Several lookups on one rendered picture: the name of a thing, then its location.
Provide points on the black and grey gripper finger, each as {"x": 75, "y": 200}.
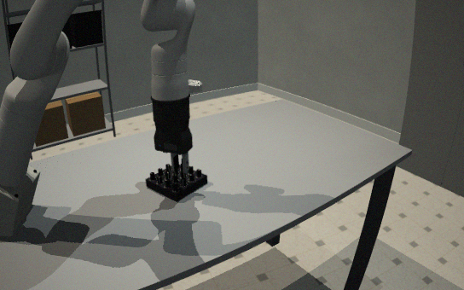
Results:
{"x": 174, "y": 162}
{"x": 185, "y": 162}

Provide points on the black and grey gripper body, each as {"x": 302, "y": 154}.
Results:
{"x": 170, "y": 98}

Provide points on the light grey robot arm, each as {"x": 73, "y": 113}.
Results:
{"x": 40, "y": 51}

